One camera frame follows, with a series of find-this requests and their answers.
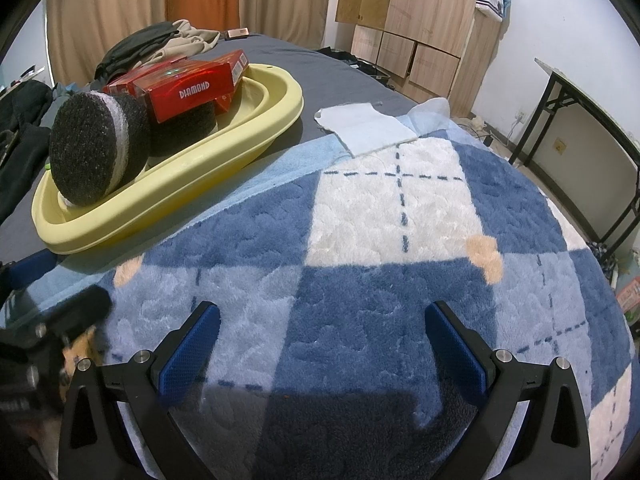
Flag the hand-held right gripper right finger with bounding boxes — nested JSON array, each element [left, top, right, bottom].
[[424, 301, 592, 480]]

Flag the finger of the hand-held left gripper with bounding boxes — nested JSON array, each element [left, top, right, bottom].
[[35, 287, 113, 336], [0, 249, 57, 292]]

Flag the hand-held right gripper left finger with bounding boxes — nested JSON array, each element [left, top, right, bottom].
[[59, 301, 222, 480]]

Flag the small red box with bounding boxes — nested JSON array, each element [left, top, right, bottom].
[[102, 80, 138, 101]]

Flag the yellow oval tray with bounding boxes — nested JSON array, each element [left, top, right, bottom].
[[31, 62, 305, 256]]

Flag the large shiny red box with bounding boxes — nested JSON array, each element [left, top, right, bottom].
[[132, 60, 241, 124]]

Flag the red and white carton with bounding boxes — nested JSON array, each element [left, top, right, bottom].
[[116, 49, 250, 86]]

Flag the blue checkered plush blanket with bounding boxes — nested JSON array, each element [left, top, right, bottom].
[[40, 97, 636, 480]]

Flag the pile of dark clothes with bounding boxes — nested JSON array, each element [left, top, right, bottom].
[[0, 80, 56, 221]]

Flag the dark patterned cloth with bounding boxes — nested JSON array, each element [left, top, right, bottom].
[[585, 240, 618, 271]]

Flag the pink bag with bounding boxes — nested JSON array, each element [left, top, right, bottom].
[[615, 280, 640, 321]]

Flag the white cloth piece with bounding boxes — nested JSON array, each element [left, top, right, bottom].
[[314, 101, 418, 157]]

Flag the black garment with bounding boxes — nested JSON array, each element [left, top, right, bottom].
[[94, 22, 181, 81]]

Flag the beige garment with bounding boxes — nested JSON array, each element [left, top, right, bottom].
[[150, 19, 221, 61]]

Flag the black folding table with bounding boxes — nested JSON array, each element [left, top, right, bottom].
[[510, 57, 640, 261]]

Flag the black suitcase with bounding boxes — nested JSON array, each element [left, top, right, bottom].
[[317, 46, 396, 86]]

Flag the wooden wardrobe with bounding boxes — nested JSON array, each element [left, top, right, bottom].
[[334, 0, 516, 106]]

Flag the power strip with cables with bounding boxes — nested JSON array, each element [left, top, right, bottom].
[[450, 115, 496, 146]]

